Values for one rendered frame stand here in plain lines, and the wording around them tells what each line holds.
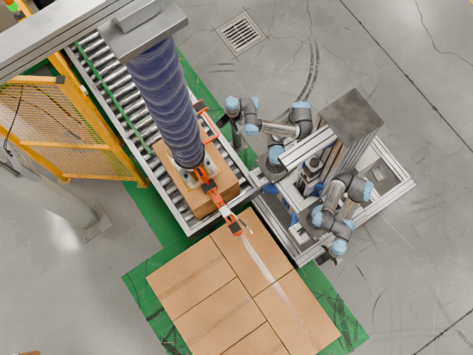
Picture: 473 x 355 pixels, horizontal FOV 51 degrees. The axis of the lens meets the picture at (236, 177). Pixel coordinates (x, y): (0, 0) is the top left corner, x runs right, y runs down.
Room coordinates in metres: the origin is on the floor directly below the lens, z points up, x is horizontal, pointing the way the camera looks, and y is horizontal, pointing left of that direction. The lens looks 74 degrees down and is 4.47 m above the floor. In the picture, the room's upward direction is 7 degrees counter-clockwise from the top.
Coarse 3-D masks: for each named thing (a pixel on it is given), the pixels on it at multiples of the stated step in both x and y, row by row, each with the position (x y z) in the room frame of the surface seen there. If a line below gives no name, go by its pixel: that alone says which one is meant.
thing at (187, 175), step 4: (168, 156) 1.22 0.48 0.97; (168, 160) 1.19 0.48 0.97; (172, 160) 1.18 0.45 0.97; (172, 164) 1.15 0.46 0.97; (176, 164) 1.15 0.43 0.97; (176, 168) 1.12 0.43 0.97; (176, 172) 1.09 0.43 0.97; (188, 172) 1.08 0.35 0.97; (180, 176) 1.05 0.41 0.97; (184, 176) 1.04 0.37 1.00; (188, 176) 1.05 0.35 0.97; (192, 176) 1.04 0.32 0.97; (180, 180) 1.03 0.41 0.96; (184, 180) 1.02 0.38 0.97; (192, 180) 1.01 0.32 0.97; (196, 180) 1.01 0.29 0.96; (184, 184) 0.99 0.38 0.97; (188, 188) 0.96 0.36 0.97
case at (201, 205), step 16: (160, 144) 1.33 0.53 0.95; (208, 144) 1.28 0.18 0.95; (160, 160) 1.20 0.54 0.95; (224, 160) 1.14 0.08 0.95; (176, 176) 1.06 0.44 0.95; (224, 176) 1.02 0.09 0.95; (192, 192) 0.93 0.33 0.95; (224, 192) 0.91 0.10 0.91; (192, 208) 0.81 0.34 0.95; (208, 208) 0.84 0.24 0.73
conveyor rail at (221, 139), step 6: (192, 96) 1.85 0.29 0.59; (192, 102) 1.80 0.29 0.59; (204, 120) 1.64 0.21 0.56; (210, 126) 1.57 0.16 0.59; (216, 126) 1.56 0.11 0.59; (216, 138) 1.48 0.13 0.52; (222, 138) 1.45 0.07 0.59; (222, 144) 1.39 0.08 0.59; (228, 144) 1.39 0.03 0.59; (228, 150) 1.34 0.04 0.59; (234, 156) 1.28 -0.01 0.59; (234, 162) 1.24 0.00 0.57; (240, 162) 1.22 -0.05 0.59; (240, 168) 1.17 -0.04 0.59; (246, 168) 1.16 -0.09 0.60; (246, 174) 1.12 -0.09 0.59; (246, 180) 1.09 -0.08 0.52; (252, 186) 1.01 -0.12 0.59
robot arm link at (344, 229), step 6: (336, 222) 0.43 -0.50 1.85; (342, 222) 0.43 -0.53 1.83; (348, 222) 0.43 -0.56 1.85; (336, 228) 0.40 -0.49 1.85; (342, 228) 0.40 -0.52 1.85; (348, 228) 0.39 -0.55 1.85; (336, 234) 0.37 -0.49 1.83; (342, 234) 0.37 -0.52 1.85; (348, 234) 0.36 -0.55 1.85; (348, 240) 0.33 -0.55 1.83
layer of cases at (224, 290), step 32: (224, 224) 0.74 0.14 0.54; (256, 224) 0.71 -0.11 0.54; (192, 256) 0.52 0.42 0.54; (224, 256) 0.50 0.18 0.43; (256, 256) 0.46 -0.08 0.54; (160, 288) 0.30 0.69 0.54; (192, 288) 0.28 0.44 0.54; (224, 288) 0.25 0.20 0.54; (256, 288) 0.22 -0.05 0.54; (288, 288) 0.19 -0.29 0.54; (192, 320) 0.04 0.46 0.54; (224, 320) 0.01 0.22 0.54; (256, 320) -0.02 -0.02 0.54; (288, 320) -0.05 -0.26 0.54; (320, 320) -0.08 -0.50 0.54; (192, 352) -0.19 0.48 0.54; (224, 352) -0.22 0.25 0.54; (256, 352) -0.25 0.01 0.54; (288, 352) -0.27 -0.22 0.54
